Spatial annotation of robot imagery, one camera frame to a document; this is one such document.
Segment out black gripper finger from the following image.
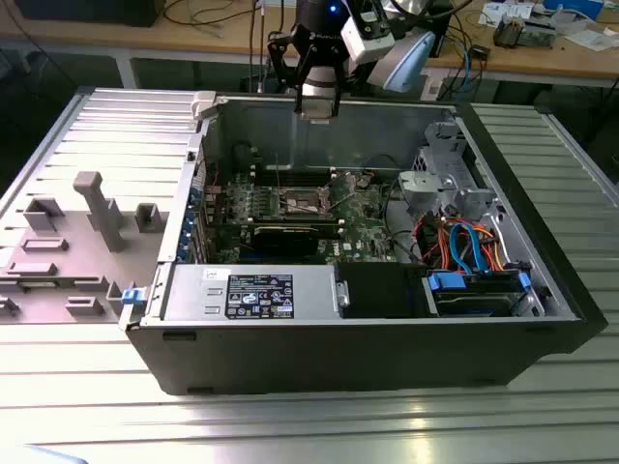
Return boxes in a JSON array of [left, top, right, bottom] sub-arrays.
[[267, 29, 315, 116], [331, 47, 350, 118]]

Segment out silver CPU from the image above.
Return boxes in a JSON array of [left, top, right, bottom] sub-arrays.
[[299, 96, 339, 125]]

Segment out metal CPU socket cover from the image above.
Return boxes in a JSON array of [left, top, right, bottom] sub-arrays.
[[322, 171, 358, 214]]

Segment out black RAM slot bank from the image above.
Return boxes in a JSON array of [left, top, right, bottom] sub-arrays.
[[253, 165, 339, 188], [252, 214, 342, 239]]

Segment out CPU socket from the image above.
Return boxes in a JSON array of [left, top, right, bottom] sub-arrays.
[[273, 186, 335, 218]]

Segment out blue expansion slot retainer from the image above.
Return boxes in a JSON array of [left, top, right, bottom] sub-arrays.
[[176, 186, 202, 265]]

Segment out wooden desk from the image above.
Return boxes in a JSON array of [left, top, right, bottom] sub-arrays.
[[0, 0, 619, 91]]

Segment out beige case latch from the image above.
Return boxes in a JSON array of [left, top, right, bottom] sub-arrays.
[[190, 90, 218, 121]]

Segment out black tower computer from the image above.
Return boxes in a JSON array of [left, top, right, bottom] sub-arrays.
[[427, 0, 456, 59]]

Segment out silver metal drive cage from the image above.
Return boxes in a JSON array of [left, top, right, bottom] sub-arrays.
[[398, 120, 512, 228]]

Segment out green motherboard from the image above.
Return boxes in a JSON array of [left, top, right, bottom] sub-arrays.
[[202, 168, 402, 265]]

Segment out black graphics card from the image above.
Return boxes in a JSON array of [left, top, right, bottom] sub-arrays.
[[251, 223, 321, 257]]

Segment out printed paper sheets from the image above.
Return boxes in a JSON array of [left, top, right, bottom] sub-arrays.
[[478, 1, 533, 28]]

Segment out metal finned heatsink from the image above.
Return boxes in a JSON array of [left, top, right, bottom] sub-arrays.
[[491, 14, 526, 49]]

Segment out grey electronic device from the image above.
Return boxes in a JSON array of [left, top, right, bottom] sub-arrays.
[[521, 16, 557, 49]]

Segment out large black box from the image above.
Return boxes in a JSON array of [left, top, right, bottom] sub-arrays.
[[13, 0, 168, 29]]

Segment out silver power supply unit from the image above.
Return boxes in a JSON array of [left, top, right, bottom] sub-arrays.
[[162, 264, 339, 324]]

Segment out hard disk in blue carrier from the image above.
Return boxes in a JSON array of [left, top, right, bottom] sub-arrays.
[[422, 269, 534, 319]]

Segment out white paper sheets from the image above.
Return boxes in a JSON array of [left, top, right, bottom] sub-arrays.
[[563, 26, 619, 52]]

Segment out black open PC case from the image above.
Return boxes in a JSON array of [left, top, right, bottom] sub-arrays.
[[118, 89, 609, 397]]

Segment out grey parts rack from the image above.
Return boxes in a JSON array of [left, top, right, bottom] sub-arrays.
[[0, 171, 171, 326]]

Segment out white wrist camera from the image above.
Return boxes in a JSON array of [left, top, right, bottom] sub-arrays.
[[340, 9, 396, 64]]

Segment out blue hanging cable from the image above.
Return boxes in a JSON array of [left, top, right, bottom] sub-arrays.
[[461, 43, 475, 105]]

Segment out blue flat data wire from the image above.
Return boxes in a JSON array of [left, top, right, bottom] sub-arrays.
[[448, 220, 490, 276]]

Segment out orange power wire bundle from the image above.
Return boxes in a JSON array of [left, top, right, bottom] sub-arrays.
[[418, 216, 507, 273]]

